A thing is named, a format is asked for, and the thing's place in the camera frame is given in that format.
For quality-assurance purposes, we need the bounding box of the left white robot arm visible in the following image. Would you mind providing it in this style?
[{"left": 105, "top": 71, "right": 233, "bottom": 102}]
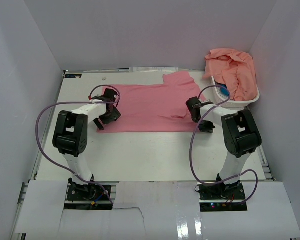
[{"left": 52, "top": 87, "right": 121, "bottom": 200}]

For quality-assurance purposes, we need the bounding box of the blue cloth in basket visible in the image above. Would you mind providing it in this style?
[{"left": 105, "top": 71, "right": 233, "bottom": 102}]
[{"left": 220, "top": 84, "right": 230, "bottom": 97}]

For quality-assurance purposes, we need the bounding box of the white plastic basket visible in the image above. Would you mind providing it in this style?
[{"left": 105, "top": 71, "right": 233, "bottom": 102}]
[{"left": 209, "top": 76, "right": 260, "bottom": 108}]

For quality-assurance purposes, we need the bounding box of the salmon orange t shirt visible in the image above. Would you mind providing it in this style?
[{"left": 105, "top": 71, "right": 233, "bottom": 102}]
[{"left": 204, "top": 48, "right": 257, "bottom": 101}]

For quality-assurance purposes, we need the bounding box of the black label sticker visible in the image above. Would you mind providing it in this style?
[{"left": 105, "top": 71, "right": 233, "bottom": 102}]
[{"left": 64, "top": 74, "right": 82, "bottom": 79}]

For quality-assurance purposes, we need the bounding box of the pink t shirt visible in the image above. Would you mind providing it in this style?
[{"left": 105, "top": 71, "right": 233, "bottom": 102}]
[{"left": 99, "top": 71, "right": 201, "bottom": 134}]

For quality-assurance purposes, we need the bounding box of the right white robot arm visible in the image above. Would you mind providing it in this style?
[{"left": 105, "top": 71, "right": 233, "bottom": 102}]
[{"left": 186, "top": 97, "right": 262, "bottom": 200}]

